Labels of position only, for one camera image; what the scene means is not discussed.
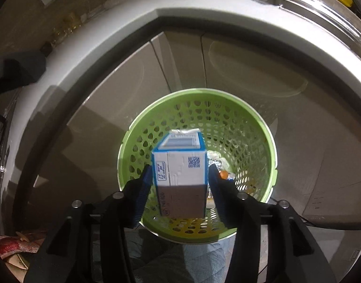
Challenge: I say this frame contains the grey cabinet doors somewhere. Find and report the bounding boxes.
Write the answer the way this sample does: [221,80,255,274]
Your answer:
[27,30,361,229]

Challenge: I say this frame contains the amber glass pair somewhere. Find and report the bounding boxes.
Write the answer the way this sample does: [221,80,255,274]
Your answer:
[50,12,88,46]

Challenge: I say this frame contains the steel kitchen sink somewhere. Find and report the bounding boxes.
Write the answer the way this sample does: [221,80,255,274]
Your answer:
[252,0,361,52]

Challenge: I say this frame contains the blue white milk carton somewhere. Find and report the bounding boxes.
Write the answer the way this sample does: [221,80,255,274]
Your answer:
[152,129,208,219]

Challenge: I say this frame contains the aluminium foil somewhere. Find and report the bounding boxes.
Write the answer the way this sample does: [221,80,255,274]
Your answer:
[207,150,236,181]

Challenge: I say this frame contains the green perforated trash basket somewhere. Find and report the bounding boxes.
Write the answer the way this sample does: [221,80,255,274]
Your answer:
[117,88,278,243]

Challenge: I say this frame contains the clear plastic wrap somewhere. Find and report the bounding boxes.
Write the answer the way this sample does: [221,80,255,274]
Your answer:
[103,0,128,9]

